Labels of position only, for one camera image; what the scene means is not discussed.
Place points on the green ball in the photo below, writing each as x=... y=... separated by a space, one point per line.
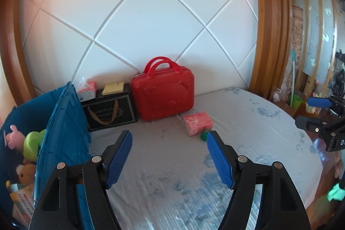
x=204 y=135

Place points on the white padded headboard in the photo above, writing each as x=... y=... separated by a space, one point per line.
x=134 y=17

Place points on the yellow paper card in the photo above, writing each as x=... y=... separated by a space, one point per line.
x=113 y=88

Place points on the brown bear plush toy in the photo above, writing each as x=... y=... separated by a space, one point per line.
x=27 y=174

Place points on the black plastic bag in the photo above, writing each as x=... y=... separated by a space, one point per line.
x=338 y=76

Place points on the pink and white tissue pack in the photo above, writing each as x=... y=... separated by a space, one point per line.
x=87 y=90

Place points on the mint green cloth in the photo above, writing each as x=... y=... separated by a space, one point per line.
x=335 y=192

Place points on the wooden headboard frame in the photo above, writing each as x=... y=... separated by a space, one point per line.
x=10 y=44
x=272 y=17

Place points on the black gift box gold ribbon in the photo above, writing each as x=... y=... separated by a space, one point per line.
x=107 y=114

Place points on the pink floral tissue pack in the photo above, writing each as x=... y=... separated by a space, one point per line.
x=198 y=122

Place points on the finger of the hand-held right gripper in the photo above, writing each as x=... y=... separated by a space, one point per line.
x=319 y=102
x=310 y=122

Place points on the pink plush toy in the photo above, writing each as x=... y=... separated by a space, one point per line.
x=14 y=138

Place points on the white plastic bag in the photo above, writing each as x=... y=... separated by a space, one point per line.
x=277 y=95

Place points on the white box red print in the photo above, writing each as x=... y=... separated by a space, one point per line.
x=24 y=203

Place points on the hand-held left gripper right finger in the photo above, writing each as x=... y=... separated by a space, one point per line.
x=219 y=158

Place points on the blue plastic storage crate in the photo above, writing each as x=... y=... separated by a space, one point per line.
x=64 y=125

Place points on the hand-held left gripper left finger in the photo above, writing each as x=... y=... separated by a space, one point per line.
x=118 y=157

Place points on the red hard carrying case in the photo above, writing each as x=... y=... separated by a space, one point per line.
x=161 y=95

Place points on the green frog plush toy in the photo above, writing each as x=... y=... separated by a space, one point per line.
x=33 y=143

